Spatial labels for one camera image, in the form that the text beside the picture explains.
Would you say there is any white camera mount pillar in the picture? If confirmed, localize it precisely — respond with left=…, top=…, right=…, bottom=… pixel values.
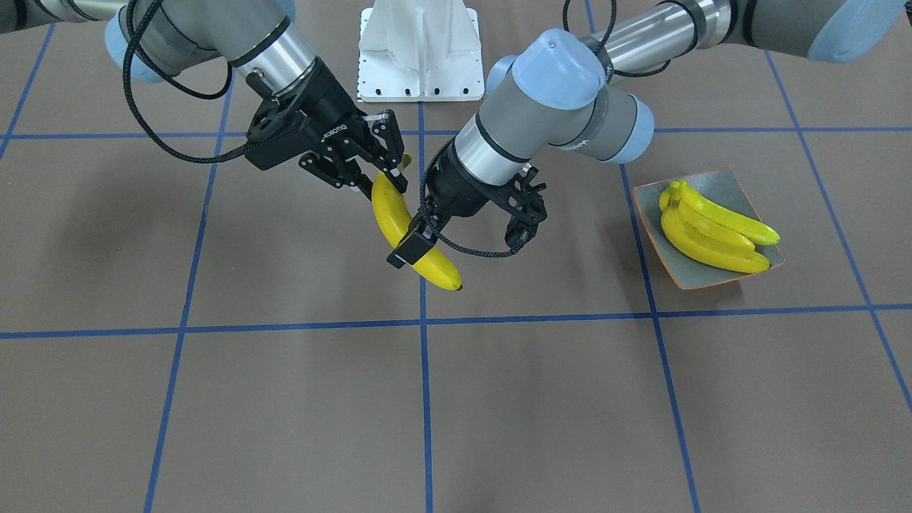
left=356, top=1, right=485, bottom=102

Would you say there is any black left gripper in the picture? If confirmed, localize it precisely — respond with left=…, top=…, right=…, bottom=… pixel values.
left=386, top=140, right=547, bottom=269

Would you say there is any yellow single banana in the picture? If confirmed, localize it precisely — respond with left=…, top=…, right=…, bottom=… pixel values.
left=665, top=188, right=755, bottom=251

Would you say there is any brown paper table mat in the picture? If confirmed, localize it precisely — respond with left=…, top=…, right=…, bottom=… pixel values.
left=1, top=19, right=911, bottom=512

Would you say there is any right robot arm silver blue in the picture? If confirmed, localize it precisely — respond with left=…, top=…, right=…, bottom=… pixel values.
left=2, top=1, right=408, bottom=196

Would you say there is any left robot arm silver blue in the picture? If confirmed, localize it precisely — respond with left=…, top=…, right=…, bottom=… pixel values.
left=388, top=1, right=905, bottom=267

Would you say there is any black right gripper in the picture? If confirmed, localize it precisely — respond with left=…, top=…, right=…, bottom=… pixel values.
left=244, top=58, right=408, bottom=200

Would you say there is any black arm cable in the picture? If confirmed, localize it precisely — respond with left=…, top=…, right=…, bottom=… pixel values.
left=417, top=139, right=524, bottom=259

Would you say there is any grey square plate orange rim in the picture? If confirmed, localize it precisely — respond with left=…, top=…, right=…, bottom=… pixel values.
left=633, top=167, right=784, bottom=290

